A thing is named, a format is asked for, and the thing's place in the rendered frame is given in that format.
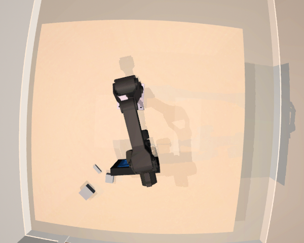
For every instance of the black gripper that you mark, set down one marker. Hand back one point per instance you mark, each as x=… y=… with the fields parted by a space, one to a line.
x=146 y=136

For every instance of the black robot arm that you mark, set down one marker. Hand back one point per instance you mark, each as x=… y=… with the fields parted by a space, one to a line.
x=139 y=157

